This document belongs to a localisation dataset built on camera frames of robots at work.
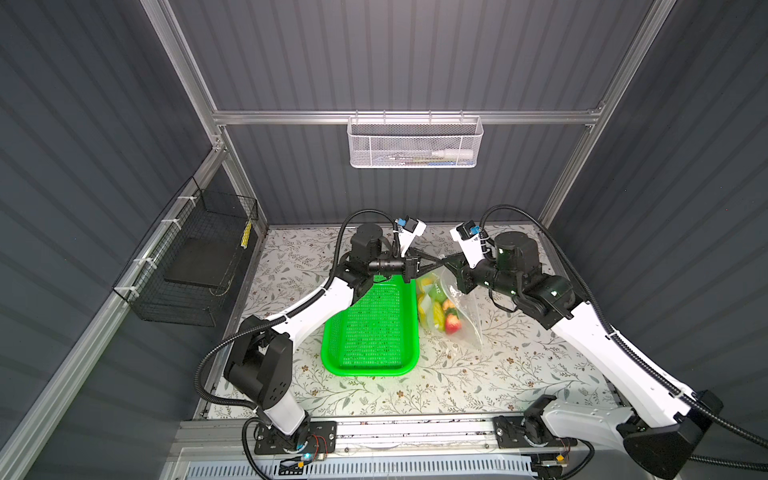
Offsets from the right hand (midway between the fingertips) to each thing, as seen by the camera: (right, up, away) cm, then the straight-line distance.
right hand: (450, 260), depth 69 cm
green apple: (-2, -9, +4) cm, 10 cm away
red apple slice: (+3, -17, +9) cm, 20 cm away
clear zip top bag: (+4, -12, 0) cm, 12 cm away
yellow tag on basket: (-55, +7, +14) cm, 57 cm away
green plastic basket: (-18, -24, +22) cm, 37 cm away
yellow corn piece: (-4, -14, +15) cm, 21 cm away
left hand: (-2, 0, +2) cm, 3 cm away
